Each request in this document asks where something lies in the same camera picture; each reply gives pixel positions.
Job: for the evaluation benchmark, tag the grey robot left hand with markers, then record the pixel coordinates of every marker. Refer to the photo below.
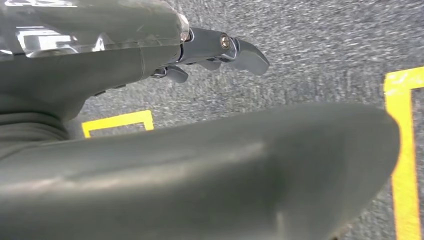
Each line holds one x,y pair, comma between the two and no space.
198,182

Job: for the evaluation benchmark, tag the yellow floor tape square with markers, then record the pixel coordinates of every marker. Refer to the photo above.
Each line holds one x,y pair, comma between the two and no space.
116,121

